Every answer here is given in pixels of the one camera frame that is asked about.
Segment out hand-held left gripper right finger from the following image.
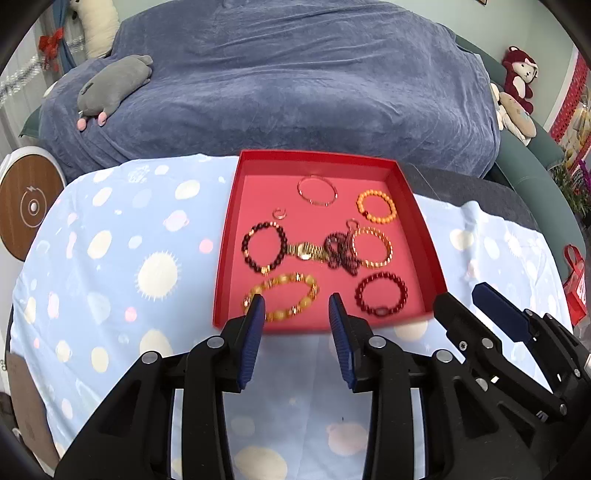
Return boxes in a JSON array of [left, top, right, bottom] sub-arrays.
[[328, 293, 541, 480]]

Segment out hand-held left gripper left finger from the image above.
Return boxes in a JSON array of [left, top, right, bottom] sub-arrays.
[[54, 294, 267, 480]]

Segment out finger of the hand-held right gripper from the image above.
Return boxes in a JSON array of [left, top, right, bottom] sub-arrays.
[[472, 282, 591, 374], [433, 292, 573, 418]]

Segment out dark red bead bracelet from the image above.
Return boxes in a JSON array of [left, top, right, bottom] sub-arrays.
[[355, 272, 408, 318]]

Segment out yellow bead bracelet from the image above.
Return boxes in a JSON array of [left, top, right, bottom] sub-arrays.
[[243, 272, 320, 322]]

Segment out gold chain bracelet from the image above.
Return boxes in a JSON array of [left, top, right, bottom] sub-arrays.
[[351, 226, 394, 269]]

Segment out dark bead bracelet gold spacers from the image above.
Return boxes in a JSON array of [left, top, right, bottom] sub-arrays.
[[241, 222, 288, 276]]

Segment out garnet multi-strand bracelet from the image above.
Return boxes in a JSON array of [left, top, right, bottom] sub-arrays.
[[323, 219, 363, 278]]

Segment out red shallow box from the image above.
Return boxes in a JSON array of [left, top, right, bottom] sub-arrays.
[[212, 149, 448, 334]]

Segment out red gift bag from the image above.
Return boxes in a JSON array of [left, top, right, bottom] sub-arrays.
[[562, 244, 591, 326]]

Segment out dark grey cushion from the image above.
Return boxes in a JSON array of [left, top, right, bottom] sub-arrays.
[[402, 164, 541, 227]]

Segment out green sofa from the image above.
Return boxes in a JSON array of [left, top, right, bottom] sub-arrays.
[[455, 34, 587, 273]]

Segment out light blue spotted blanket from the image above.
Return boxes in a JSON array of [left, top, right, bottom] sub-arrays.
[[9, 154, 575, 480]]

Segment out bunch of flowers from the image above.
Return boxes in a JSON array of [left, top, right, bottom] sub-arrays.
[[551, 152, 591, 217]]

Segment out thin red bangle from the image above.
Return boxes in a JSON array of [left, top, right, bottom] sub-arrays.
[[297, 175, 339, 207]]

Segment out beige plush toy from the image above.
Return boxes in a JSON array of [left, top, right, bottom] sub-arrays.
[[490, 83, 537, 141]]

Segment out red monkey plush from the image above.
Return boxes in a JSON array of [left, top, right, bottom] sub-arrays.
[[502, 45, 539, 114]]

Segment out brown cardboard box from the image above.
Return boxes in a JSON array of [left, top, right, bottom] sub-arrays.
[[0, 353, 61, 472]]

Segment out dark blue blanket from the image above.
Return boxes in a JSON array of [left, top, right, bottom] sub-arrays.
[[39, 0, 502, 181]]

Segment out round white wooden-top table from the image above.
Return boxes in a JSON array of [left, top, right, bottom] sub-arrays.
[[0, 148, 65, 264]]

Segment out grey plush animal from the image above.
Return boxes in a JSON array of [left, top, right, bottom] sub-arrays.
[[76, 54, 154, 132]]

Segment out white plush toy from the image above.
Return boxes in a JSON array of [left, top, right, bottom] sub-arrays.
[[69, 0, 120, 58]]

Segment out silver tinsel garland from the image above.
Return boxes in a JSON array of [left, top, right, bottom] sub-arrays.
[[0, 37, 84, 102]]

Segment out red ribbon bow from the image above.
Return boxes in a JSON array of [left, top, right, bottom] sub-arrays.
[[38, 28, 65, 70]]

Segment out orange bead bracelet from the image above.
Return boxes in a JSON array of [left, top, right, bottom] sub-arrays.
[[355, 189, 398, 223]]

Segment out red dotted wall banner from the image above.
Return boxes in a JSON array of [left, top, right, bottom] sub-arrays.
[[549, 46, 591, 139]]

